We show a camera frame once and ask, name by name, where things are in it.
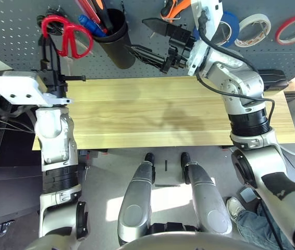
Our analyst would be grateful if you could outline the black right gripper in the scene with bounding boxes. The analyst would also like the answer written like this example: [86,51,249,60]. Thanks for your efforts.
[125,17,197,74]

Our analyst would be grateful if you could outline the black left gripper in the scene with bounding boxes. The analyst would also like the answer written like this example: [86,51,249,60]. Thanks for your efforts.
[38,35,87,97]

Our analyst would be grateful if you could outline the red handled scissors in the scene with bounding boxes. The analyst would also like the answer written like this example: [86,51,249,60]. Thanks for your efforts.
[41,15,95,78]

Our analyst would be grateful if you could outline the orange black pliers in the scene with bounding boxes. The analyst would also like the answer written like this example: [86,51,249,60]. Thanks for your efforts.
[159,0,192,23]

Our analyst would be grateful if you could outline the blue handled screwdriver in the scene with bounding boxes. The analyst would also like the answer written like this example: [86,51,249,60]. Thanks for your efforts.
[78,14,108,37]

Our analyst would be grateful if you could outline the blue tape roll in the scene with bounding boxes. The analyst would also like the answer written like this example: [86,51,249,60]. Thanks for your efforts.
[193,10,241,48]

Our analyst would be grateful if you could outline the grey pegboard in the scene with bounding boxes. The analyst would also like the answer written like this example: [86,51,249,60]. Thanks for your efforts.
[0,0,295,79]

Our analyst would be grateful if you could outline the black tool cup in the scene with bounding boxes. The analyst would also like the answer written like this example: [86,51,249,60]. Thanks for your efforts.
[91,8,137,70]

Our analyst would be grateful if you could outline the white tape roll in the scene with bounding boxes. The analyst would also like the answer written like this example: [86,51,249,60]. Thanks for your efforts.
[235,14,272,48]

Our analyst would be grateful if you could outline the black tool case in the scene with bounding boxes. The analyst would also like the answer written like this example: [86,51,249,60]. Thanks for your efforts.
[256,69,288,92]

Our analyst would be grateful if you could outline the red tape roll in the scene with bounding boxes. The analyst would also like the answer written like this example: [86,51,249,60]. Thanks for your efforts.
[275,14,295,46]

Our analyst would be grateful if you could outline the black wheeled cabinet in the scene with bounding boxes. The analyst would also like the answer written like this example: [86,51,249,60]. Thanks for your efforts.
[0,70,44,232]

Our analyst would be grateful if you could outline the silver left robot leg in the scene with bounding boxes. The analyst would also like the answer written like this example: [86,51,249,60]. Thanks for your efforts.
[117,153,156,245]

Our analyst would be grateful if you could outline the silver robot leg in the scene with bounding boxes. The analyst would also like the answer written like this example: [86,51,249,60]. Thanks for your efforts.
[180,152,233,234]
[117,153,156,245]

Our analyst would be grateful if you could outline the silver right robot leg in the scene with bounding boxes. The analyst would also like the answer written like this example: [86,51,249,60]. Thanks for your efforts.
[180,152,233,234]

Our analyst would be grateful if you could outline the grey foot pedal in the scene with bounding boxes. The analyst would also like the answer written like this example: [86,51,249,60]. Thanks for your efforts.
[239,187,255,203]

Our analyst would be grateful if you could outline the white sneaker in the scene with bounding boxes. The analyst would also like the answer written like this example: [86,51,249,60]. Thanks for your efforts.
[226,197,246,222]

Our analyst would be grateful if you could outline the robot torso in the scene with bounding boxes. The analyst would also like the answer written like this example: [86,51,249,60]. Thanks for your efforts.
[116,222,263,250]

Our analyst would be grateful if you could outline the black handled scissors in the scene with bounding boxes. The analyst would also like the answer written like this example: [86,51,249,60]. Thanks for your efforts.
[36,6,93,53]

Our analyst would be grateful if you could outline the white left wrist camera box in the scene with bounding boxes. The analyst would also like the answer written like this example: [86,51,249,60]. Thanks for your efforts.
[0,70,75,107]

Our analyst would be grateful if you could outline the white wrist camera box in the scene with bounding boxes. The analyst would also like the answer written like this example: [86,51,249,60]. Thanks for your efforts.
[186,0,224,77]
[0,70,75,107]

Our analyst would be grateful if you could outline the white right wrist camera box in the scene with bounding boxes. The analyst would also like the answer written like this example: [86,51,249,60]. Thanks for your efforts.
[186,0,224,77]

